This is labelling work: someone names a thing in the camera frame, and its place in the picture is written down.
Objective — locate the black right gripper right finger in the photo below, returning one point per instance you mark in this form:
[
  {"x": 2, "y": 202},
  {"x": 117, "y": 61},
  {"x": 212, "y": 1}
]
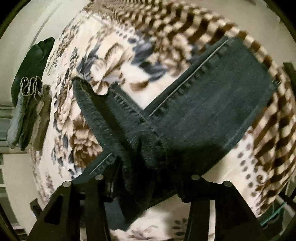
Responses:
[{"x": 234, "y": 220}]

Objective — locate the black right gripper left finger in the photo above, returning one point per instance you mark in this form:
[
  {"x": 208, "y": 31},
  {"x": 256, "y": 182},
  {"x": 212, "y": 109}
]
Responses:
[{"x": 87, "y": 195}]

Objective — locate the dark denim jeans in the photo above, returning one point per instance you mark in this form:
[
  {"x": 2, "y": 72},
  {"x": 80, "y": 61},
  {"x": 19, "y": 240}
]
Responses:
[{"x": 186, "y": 130}]

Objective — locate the floral plush blanket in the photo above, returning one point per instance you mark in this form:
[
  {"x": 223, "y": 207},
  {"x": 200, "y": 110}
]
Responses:
[{"x": 145, "y": 46}]

